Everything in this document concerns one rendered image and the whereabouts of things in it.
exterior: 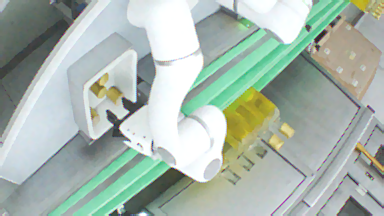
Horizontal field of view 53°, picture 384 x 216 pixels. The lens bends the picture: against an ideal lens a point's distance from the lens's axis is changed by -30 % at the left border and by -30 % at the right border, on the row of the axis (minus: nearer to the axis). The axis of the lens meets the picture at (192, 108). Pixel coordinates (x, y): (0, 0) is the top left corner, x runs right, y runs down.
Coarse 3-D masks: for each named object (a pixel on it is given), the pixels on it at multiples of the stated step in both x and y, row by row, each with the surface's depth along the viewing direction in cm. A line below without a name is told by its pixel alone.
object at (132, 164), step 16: (272, 64) 158; (256, 80) 154; (128, 160) 134; (144, 160) 134; (160, 160) 135; (96, 176) 129; (112, 176) 130; (128, 176) 131; (80, 192) 125; (96, 192) 126; (112, 192) 127; (64, 208) 120; (80, 208) 122; (96, 208) 122
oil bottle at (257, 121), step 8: (232, 104) 149; (240, 104) 149; (248, 104) 149; (232, 112) 148; (240, 112) 147; (248, 112) 148; (256, 112) 148; (248, 120) 146; (256, 120) 146; (264, 120) 146; (256, 128) 145; (264, 128) 145
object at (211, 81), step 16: (320, 0) 173; (256, 32) 153; (240, 48) 148; (256, 48) 149; (272, 48) 149; (224, 64) 144; (240, 64) 144; (208, 80) 140; (224, 80) 140; (192, 96) 136; (208, 96) 136; (192, 112) 133
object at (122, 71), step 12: (120, 60) 116; (132, 60) 121; (108, 72) 128; (120, 72) 128; (132, 72) 124; (108, 84) 132; (120, 84) 132; (132, 84) 128; (84, 96) 113; (132, 96) 132; (96, 108) 132; (108, 108) 133; (120, 108) 133; (96, 132) 128
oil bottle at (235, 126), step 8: (224, 112) 147; (232, 120) 145; (240, 120) 146; (232, 128) 144; (240, 128) 144; (248, 128) 144; (240, 136) 142; (248, 136) 143; (256, 136) 144; (248, 144) 142
